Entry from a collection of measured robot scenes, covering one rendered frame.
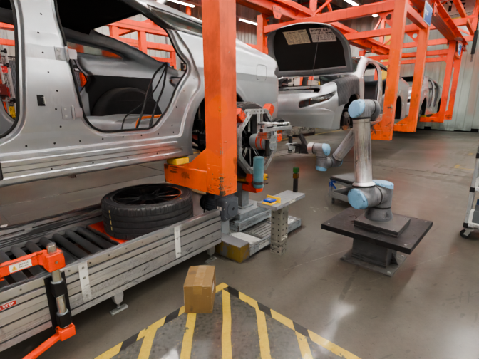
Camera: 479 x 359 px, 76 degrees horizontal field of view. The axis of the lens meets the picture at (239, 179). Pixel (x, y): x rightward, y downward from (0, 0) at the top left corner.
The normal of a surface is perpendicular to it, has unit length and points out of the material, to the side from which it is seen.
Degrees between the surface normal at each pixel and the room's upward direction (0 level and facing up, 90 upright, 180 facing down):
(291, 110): 88
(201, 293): 90
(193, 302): 90
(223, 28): 90
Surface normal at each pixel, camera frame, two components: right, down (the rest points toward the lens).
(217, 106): -0.65, 0.19
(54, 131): 0.76, 0.18
